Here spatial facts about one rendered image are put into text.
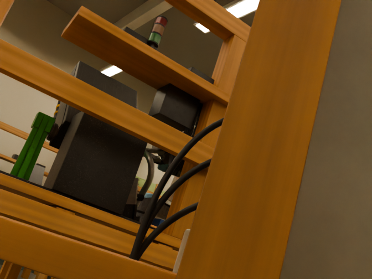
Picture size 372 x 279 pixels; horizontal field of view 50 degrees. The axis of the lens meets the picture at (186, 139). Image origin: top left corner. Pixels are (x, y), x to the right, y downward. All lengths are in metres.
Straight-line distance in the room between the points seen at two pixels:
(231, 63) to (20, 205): 1.09
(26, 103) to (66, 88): 6.20
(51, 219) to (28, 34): 6.66
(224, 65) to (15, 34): 6.31
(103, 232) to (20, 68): 0.63
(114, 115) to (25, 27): 6.55
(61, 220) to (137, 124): 0.44
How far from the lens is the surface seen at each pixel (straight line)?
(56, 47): 8.05
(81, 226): 1.49
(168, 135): 1.59
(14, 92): 7.64
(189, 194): 1.67
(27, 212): 1.45
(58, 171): 1.60
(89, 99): 1.48
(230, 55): 1.91
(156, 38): 1.75
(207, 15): 1.91
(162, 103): 1.74
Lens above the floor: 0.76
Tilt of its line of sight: 18 degrees up
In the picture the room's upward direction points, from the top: 18 degrees clockwise
